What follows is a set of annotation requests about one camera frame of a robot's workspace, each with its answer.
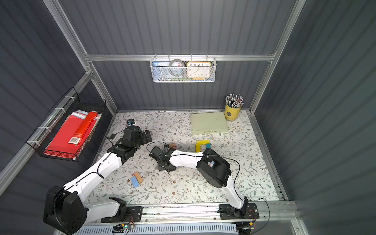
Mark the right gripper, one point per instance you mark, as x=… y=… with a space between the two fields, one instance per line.
x=160 y=157

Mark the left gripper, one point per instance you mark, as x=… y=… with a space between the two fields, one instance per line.
x=143 y=136

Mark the tan block front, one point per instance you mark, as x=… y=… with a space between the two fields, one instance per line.
x=138 y=177

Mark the blue block front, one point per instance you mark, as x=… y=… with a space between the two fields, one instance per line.
x=134 y=181

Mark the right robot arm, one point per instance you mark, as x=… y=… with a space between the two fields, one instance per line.
x=213 y=167

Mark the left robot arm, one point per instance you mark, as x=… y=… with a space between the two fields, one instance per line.
x=65 y=207

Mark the pale green workspace book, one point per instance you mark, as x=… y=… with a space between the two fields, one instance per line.
x=207 y=123

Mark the red long box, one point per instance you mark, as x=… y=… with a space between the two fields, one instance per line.
x=82 y=129

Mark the red folder stack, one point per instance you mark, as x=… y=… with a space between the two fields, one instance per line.
x=59 y=146

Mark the grey tape roll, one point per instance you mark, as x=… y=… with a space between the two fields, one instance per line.
x=176 y=68

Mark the green circuit board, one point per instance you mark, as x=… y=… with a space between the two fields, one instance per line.
x=122 y=228

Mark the yellow pen cup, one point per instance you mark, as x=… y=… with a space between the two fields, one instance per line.
x=233 y=106

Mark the yellow square clock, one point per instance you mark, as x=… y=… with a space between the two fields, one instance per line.
x=199 y=70

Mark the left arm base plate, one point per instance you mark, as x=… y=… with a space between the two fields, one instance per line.
x=125 y=215

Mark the black wire side basket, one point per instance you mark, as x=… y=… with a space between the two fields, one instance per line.
x=45 y=133

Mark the white wire wall basket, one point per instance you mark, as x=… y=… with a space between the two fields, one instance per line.
x=160 y=71

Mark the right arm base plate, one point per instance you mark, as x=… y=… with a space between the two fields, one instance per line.
x=227 y=212

